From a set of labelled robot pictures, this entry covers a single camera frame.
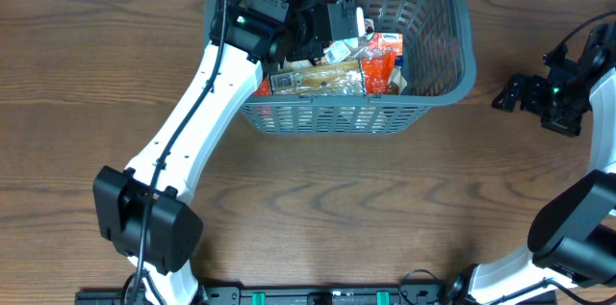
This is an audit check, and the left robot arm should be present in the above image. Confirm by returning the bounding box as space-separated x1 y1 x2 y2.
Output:
92 0 364 304

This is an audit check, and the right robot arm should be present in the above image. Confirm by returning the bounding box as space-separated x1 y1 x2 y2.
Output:
443 15 615 304

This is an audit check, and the orange red noodle package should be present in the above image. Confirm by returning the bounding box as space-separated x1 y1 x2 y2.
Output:
253 52 397 96

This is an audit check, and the beige paper pouch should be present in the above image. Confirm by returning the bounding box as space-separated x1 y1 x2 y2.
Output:
387 66 408 95

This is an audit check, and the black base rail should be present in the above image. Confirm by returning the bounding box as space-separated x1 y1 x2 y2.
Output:
74 283 559 305

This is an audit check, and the grey plastic basket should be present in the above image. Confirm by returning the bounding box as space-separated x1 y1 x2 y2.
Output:
203 0 478 137

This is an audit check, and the dried mushroom bag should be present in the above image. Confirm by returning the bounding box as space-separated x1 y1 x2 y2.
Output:
318 18 383 64

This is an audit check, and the blue tissue multipack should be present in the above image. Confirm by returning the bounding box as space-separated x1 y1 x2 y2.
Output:
367 33 403 67

